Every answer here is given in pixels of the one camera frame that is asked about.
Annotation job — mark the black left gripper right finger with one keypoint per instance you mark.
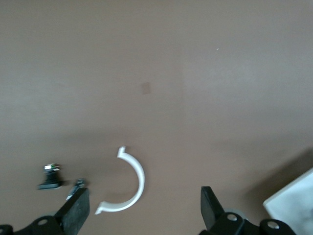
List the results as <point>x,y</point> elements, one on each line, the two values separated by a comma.
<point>212,210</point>

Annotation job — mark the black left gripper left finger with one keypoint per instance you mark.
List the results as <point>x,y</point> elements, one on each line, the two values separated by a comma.
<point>73,213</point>

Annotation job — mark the small grey black switch part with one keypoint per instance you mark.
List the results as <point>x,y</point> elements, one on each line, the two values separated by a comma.
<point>77,186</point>

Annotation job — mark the small black bracket part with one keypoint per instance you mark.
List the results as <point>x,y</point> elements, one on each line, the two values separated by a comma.
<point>51,178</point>

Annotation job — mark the white curved bracket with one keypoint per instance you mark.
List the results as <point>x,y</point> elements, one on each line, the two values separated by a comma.
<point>139,181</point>

